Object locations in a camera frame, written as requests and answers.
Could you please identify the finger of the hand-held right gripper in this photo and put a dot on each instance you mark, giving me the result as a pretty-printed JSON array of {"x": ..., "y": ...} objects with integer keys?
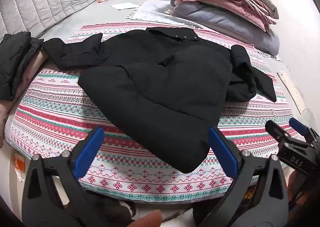
[
  {"x": 275, "y": 129},
  {"x": 298, "y": 124}
]

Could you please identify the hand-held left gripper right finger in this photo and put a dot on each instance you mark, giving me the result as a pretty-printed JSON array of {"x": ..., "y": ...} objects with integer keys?
[{"x": 222, "y": 152}]

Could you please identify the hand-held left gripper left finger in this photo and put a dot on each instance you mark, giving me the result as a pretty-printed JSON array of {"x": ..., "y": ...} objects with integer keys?
[{"x": 90, "y": 147}]

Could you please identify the black padded jacket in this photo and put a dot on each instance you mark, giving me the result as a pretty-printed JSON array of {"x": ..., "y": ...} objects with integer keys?
[{"x": 162, "y": 92}]

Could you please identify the pile of black clothes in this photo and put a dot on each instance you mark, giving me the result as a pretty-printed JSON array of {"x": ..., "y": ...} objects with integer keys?
[{"x": 15, "y": 61}]

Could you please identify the person's right hand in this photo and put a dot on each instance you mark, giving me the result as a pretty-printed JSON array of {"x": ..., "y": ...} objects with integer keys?
[{"x": 293, "y": 187}]

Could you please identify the person's left hand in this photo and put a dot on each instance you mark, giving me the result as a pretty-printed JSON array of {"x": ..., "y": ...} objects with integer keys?
[{"x": 150, "y": 218}]

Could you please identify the cream dotted cloth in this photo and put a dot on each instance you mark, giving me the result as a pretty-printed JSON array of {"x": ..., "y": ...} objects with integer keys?
[{"x": 292, "y": 89}]

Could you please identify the red green patterned blanket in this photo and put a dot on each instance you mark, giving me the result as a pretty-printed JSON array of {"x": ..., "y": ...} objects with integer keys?
[{"x": 62, "y": 107}]

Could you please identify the dark brown fleece cloth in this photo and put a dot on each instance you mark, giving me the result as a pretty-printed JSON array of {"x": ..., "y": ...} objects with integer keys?
[{"x": 107, "y": 204}]

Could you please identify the orange tag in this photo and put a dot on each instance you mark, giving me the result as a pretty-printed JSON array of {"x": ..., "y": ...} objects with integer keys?
[{"x": 18, "y": 164}]

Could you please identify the white paper sheet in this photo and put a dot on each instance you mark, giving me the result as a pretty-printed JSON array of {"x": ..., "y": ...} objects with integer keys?
[{"x": 123, "y": 5}]

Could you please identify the white fringed cloth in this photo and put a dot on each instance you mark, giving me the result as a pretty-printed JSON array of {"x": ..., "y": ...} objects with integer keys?
[{"x": 152, "y": 11}]

